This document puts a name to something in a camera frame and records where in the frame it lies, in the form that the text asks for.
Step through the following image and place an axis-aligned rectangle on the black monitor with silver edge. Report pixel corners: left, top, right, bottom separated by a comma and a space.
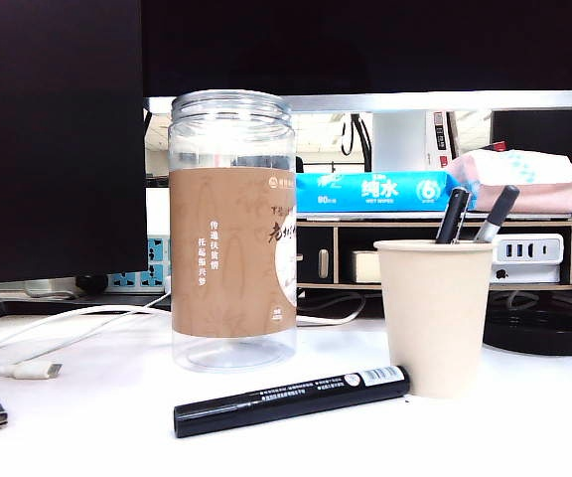
139, 0, 572, 113

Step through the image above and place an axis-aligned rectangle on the dark background screen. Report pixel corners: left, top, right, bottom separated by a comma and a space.
492, 108, 572, 218

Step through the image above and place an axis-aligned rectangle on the blue wet wipes pack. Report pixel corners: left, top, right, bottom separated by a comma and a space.
295, 168, 481, 214

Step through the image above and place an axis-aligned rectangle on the black round flat base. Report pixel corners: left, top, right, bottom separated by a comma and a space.
483, 310, 572, 357

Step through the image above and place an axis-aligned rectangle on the beige paper cup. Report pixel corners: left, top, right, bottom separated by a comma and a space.
372, 238, 495, 400

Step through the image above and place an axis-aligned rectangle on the black marker with clip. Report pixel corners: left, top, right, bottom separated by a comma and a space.
434, 187, 474, 244

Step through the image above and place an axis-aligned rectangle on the black marker with white label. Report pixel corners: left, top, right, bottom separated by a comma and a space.
173, 365, 411, 439

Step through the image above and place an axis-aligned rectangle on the pink tissue pack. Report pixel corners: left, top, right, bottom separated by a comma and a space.
443, 147, 572, 213

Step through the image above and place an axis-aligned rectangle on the thin white cable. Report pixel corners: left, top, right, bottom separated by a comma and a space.
295, 292, 367, 327

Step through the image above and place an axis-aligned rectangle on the white USB-C cable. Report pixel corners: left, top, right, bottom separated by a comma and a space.
0, 290, 173, 382

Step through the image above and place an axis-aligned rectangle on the black round knob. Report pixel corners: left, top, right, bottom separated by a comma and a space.
74, 272, 109, 295

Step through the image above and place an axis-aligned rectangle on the clear plastic jar brown label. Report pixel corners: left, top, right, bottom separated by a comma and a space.
167, 89, 298, 373

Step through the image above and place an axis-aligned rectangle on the black monitor without silver edge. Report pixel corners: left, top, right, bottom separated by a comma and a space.
0, 0, 149, 287

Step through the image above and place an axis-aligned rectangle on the wooden desk riser shelf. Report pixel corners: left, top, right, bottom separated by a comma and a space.
293, 213, 572, 292

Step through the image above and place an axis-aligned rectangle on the beige small box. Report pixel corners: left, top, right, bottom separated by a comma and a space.
350, 249, 382, 284

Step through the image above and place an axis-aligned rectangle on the blue and white socket strip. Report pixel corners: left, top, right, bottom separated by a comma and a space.
106, 236, 172, 294

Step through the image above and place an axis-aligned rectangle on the white USB charging hub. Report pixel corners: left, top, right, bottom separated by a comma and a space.
489, 233, 564, 284

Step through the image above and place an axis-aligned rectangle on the silver monitor stand base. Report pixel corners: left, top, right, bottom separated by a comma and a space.
0, 276, 78, 301

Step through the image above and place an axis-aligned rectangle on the black hanging cable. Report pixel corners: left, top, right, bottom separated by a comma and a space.
340, 112, 372, 173

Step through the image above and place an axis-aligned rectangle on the silver marker with black cap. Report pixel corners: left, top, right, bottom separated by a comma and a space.
473, 184, 520, 243

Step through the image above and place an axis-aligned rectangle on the white carton with red print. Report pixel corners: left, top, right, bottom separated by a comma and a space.
372, 109, 454, 173

